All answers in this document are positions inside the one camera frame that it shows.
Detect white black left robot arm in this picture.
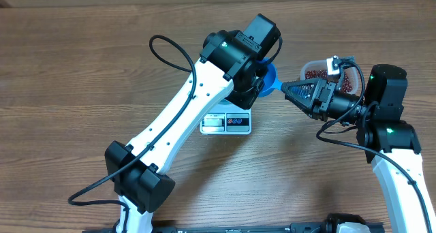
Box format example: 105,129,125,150
105,14,282,232

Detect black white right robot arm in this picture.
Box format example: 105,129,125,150
281,64,435,232

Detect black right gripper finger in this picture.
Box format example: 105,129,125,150
285,95,313,118
281,78,319,100

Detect blue plastic measuring scoop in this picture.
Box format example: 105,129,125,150
258,63,282,97

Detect white digital kitchen scale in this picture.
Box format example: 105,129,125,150
199,99,252,136

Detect clear plastic bean container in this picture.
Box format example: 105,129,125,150
300,59,360,96

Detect red beans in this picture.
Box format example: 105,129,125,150
305,69,353,93

